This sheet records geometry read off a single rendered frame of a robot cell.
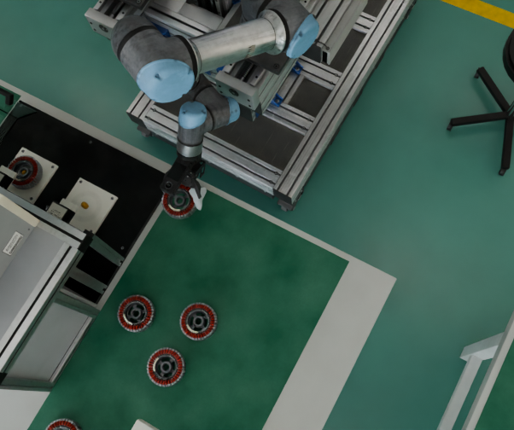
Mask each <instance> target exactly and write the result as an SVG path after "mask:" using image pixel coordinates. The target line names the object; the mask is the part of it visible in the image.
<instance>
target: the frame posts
mask: <svg viewBox="0 0 514 430"><path fill-rule="evenodd" d="M83 233H85V234H87V235H88V236H89V237H91V238H92V239H93V241H92V243H91V244H90V247H92V248H93V249H95V250H96V251H97V252H99V253H100V254H101V255H102V256H104V257H105V258H106V259H108V260H110V261H111V262H112V263H114V264H117V265H118V266H120V265H121V263H120V261H123V260H124V259H125V258H123V257H122V256H121V255H120V254H118V253H117V252H116V251H115V250H113V248H111V247H110V246H109V245H108V244H106V243H105V242H104V241H102V240H101V239H100V238H99V237H97V236H96V235H95V234H93V233H91V232H90V231H89V230H85V231H84V232H83ZM70 277H72V278H73V279H75V280H76V281H78V282H81V283H83V284H84V285H85V286H87V287H89V288H92V289H94V290H96V291H97V292H98V293H101V294H103V292H104V291H103V288H105V289H106V288H107V285H105V284H104V283H102V282H100V281H98V280H97V279H95V278H94V277H92V276H90V275H88V274H86V273H85V272H83V271H82V270H80V269H78V268H77V267H75V269H74V270H73V272H72V274H71V275H70Z"/></svg>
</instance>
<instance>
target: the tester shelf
mask: <svg viewBox="0 0 514 430"><path fill-rule="evenodd" d="M0 194H2V195H4V196H5V197H7V198H8V199H10V200H11V201H13V202H14V203H15V204H16V205H18V206H20V207H21V208H23V209H24V210H26V211H27V212H29V213H30V214H32V215H33V216H34V217H35V218H37V219H39V220H40V222H39V223H38V225H37V226H36V227H34V229H33V230H32V232H31V234H30V235H29V236H28V237H27V239H26V241H25V242H24V244H23V245H22V247H21V248H20V250H19V252H18V253H17V254H16V255H15V257H14V259H13V260H12V261H11V263H10V264H9V266H8V268H7V269H6V271H4V273H3V275H2V276H1V278H0V385H1V384H2V382H3V380H4V378H5V377H6V375H7V374H8V372H9V371H10V369H11V367H12V366H13V364H14V363H15V361H16V359H17V358H18V356H19V355H20V353H21V352H22V350H23V349H24V347H25V345H26V343H27V342H28V341H29V340H30V338H31V336H32V334H33V333H34V331H35V330H36V328H37V327H38V325H39V324H40V322H41V321H42V319H43V318H44V315H45V314H46V312H47V311H48V309H49V308H50V306H51V305H52V303H53V302H54V300H55V298H56V297H57V295H58V293H59V292H60V291H61V289H62V288H63V286H64V284H65V283H66V281H67V279H68V278H69V277H70V275H71V274H72V272H73V270H74V269H75V267H76V265H77V264H78V262H79V261H80V260H81V258H82V257H83V255H84V253H85V252H86V250H87V248H88V247H89V245H90V244H91V243H92V241H93V239H92V238H91V237H89V236H88V235H87V234H85V233H83V232H82V231H80V230H77V229H75V228H74V227H73V226H71V225H69V224H66V223H65V222H63V221H61V220H60V219H58V218H56V217H54V216H52V215H50V214H49V213H47V212H45V211H43V210H41V209H40V208H38V207H36V206H34V205H33V204H31V203H29V202H27V201H25V200H23V199H21V198H20V197H18V196H17V195H14V194H12V193H10V192H8V190H6V189H3V188H1V187H0Z"/></svg>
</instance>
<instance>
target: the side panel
mask: <svg viewBox="0 0 514 430"><path fill-rule="evenodd" d="M99 312H100V310H98V309H97V308H95V307H93V306H91V305H88V304H86V303H84V302H82V301H80V300H78V299H75V298H73V297H71V296H69V295H67V294H65V293H62V292H59V293H58V295H57V297H56V298H55V300H54V302H53V303H52V305H51V306H50V308H49V309H48V311H47V312H46V314H45V315H44V318H43V319H42V321H41V322H40V324H39V325H38V327H37V328H36V330H35V331H34V333H33V334H32V336H31V338H30V340H29V341H28V342H27V343H26V345H25V347H24V349H23V350H22V352H21V353H20V355H19V356H18V358H17V359H16V361H15V363H14V364H13V366H12V367H11V369H10V371H9V372H8V374H7V375H6V377H5V378H4V380H3V382H2V384H1V385H0V389H3V390H18V391H34V392H51V390H52V388H51V387H52V386H54V385H55V384H56V382H57V381H58V379H59V377H60V376H61V373H62V372H63V370H64V369H65V368H66V366H67V364H68V362H69V361H70V359H71V358H72V356H73V354H74V353H75V351H76V350H77V348H78V347H79V344H80V343H81V341H82V339H83V338H84V337H85V335H86V333H87V332H88V330H89V329H90V327H91V325H92V323H93V322H94V321H95V319H96V317H97V316H96V314H97V313H98V314H99Z"/></svg>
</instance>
